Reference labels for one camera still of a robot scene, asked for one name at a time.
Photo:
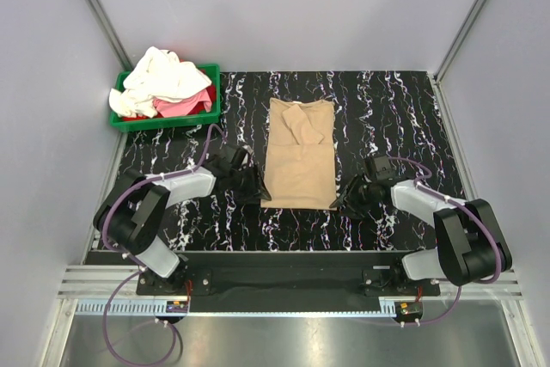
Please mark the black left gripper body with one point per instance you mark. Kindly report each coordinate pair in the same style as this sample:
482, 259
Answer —
246, 185

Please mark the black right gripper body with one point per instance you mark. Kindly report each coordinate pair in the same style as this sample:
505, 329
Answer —
359, 196

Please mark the beige t-shirt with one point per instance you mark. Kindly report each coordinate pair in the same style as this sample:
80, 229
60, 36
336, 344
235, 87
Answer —
300, 168

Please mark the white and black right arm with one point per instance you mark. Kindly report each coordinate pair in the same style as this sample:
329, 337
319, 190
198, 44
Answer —
470, 243

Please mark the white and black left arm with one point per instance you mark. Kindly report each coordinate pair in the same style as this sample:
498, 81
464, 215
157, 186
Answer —
131, 215

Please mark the pink t-shirt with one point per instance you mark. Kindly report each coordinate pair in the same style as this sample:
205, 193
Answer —
202, 101

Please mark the green plastic bin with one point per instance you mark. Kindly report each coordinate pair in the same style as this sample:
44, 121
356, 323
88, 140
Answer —
202, 118

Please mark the white t-shirt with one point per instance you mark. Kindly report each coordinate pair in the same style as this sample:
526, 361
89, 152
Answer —
159, 79

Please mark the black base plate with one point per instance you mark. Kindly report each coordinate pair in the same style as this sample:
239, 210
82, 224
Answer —
288, 283

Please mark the aluminium rail frame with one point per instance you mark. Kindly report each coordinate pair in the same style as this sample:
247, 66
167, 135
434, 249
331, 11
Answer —
482, 325

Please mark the white slotted cable duct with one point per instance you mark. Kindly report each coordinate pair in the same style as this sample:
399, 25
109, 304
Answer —
129, 307

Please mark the left aluminium corner post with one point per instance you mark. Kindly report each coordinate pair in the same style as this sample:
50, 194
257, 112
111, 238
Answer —
100, 14

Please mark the aluminium corner post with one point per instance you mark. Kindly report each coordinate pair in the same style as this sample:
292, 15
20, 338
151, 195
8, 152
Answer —
100, 14
461, 36

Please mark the right aluminium corner post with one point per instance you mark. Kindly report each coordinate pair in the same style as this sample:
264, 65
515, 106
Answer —
461, 36

